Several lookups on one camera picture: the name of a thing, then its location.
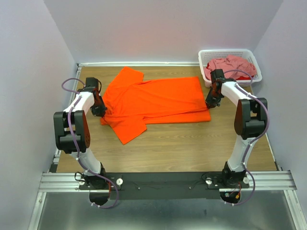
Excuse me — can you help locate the red t shirt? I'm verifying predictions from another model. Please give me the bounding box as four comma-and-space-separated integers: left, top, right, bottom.
235, 76, 250, 81

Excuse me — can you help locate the aluminium front rail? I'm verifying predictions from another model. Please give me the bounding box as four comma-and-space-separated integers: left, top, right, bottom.
38, 171, 297, 193

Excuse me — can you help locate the pink t shirt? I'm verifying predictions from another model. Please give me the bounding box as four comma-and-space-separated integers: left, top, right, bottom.
204, 55, 257, 80

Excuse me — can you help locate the white plastic basket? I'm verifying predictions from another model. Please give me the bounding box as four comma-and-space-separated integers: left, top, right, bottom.
199, 49, 262, 88

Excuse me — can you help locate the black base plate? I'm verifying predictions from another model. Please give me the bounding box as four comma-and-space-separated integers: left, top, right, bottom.
74, 171, 250, 206

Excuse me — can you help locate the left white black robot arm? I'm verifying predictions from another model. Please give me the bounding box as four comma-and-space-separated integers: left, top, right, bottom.
53, 77, 112, 190

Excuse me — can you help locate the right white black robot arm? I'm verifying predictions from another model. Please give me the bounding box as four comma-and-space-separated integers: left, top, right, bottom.
205, 69, 270, 189

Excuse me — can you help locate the orange t shirt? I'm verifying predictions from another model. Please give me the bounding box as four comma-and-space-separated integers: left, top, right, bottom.
100, 67, 211, 145

